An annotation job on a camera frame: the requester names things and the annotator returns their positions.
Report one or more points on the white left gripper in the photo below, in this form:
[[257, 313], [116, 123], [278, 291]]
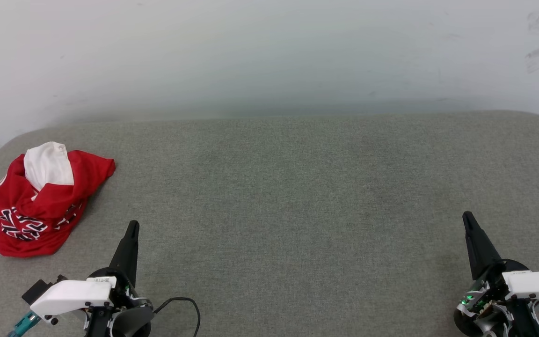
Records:
[[70, 295]]

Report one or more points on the grey fabric sofa seat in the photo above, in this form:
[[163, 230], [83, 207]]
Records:
[[297, 210]]

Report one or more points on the red Bulls basketball jersey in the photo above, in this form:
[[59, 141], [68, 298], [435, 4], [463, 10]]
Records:
[[54, 201]]

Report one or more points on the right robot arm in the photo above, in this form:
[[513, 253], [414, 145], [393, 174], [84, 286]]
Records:
[[498, 325]]

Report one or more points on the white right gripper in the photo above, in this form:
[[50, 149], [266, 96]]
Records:
[[536, 285]]

